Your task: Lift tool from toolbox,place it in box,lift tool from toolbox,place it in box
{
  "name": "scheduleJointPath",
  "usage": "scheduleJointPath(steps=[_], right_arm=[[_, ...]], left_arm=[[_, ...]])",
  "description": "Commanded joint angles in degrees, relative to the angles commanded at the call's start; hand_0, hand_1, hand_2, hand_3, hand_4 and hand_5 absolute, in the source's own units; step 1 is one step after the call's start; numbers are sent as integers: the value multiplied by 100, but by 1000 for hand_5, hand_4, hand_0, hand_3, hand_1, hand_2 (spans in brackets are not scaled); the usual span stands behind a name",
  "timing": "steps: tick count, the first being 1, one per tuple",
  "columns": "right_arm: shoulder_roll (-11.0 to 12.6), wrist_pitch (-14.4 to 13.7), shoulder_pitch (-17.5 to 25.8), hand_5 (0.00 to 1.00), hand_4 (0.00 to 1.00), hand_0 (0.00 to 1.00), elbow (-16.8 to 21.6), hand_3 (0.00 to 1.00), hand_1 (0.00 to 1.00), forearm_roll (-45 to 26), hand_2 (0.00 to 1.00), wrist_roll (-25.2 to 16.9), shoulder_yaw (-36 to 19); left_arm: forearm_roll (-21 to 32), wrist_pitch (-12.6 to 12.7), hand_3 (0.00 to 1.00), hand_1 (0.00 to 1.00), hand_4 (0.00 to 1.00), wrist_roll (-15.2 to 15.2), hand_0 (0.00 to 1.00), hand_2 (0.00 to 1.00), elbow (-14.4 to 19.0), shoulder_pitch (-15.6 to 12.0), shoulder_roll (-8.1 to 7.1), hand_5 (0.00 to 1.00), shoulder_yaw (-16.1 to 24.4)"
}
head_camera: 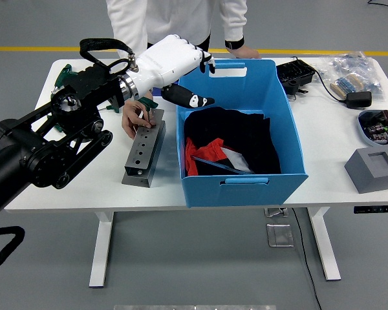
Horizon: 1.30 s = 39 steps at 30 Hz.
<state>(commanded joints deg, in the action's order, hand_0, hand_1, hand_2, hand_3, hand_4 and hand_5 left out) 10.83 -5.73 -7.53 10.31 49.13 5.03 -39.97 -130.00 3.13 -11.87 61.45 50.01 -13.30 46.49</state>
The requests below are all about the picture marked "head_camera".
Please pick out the light blue folding box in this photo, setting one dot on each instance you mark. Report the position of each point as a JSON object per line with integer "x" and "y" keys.
{"x": 245, "y": 195}

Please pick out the person's right forearm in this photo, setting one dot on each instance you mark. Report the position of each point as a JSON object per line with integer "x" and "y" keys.
{"x": 129, "y": 35}

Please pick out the black plastic tray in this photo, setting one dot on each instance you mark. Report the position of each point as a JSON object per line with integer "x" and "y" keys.
{"x": 294, "y": 72}

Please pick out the beige resistor tape strip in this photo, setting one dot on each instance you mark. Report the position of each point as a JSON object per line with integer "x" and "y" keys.
{"x": 347, "y": 85}

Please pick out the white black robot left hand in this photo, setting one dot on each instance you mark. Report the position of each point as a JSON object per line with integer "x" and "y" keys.
{"x": 168, "y": 61}

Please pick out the grey block with square recess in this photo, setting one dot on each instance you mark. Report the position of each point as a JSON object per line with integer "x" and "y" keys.
{"x": 372, "y": 177}

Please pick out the white grey cloth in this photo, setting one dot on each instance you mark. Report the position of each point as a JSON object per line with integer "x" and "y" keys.
{"x": 237, "y": 158}

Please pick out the person's left hand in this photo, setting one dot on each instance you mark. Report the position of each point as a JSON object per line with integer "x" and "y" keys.
{"x": 244, "y": 52}

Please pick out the grey metal tool rack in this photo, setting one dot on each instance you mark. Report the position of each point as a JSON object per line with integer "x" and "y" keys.
{"x": 155, "y": 155}

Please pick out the black cloth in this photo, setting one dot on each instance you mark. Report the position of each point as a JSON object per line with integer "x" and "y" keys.
{"x": 239, "y": 135}

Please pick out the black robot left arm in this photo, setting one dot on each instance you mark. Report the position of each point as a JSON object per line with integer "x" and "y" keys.
{"x": 35, "y": 155}

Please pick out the blue oval dish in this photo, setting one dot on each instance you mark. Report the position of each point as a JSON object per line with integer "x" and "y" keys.
{"x": 363, "y": 127}

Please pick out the person's right hand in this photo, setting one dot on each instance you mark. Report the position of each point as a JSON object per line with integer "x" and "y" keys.
{"x": 132, "y": 116}

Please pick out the small metal floor plate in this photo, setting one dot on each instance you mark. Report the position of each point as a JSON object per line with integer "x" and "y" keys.
{"x": 275, "y": 212}

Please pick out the black table control panel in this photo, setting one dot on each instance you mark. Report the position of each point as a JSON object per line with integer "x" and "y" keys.
{"x": 375, "y": 209}

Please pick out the person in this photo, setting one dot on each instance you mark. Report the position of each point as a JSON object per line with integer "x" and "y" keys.
{"x": 181, "y": 16}

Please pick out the orange cloth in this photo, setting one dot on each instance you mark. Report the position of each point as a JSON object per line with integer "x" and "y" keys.
{"x": 207, "y": 151}

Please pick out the white table leg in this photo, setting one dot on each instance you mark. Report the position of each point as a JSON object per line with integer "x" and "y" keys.
{"x": 100, "y": 252}
{"x": 326, "y": 252}

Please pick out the clear plastic parts bags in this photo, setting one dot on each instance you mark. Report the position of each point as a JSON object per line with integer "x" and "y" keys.
{"x": 352, "y": 64}

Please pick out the black wristband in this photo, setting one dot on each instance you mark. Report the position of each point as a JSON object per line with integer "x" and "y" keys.
{"x": 234, "y": 43}

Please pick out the large metal floor plate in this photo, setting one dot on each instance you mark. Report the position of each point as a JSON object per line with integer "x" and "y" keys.
{"x": 279, "y": 235}

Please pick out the black power adapter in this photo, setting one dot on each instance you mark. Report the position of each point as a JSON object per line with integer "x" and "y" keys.
{"x": 359, "y": 100}

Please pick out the person's left forearm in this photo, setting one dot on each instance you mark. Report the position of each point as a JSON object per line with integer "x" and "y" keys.
{"x": 234, "y": 26}

